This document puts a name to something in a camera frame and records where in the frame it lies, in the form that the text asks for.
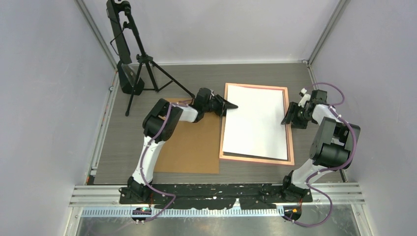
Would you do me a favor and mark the aluminium rail front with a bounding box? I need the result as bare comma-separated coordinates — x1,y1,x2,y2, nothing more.
69,183,365,219

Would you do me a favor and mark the brown cardboard backing board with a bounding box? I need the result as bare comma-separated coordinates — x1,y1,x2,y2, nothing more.
154,113,221,174

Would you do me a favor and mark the black camera tripod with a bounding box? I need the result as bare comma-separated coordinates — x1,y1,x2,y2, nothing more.
122,1,195,117

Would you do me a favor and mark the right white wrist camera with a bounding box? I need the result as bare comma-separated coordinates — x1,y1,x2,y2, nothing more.
298,88,311,108

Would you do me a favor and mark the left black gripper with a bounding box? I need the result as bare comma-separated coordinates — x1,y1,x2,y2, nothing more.
203,95,238,117

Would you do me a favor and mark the pink wooden picture frame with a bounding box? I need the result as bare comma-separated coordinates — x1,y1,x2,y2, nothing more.
219,82,296,166

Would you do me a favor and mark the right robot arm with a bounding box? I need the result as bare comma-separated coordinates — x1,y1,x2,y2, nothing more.
280,88,360,202

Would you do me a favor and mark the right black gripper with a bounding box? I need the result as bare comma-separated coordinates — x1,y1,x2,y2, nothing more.
281,102,315,130

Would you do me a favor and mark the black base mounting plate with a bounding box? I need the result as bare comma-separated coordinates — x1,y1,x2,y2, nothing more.
119,183,313,210

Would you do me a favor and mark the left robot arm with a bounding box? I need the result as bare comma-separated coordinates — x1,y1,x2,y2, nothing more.
119,88,238,204

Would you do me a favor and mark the cat photo print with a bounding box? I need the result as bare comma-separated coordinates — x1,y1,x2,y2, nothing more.
222,85,289,161

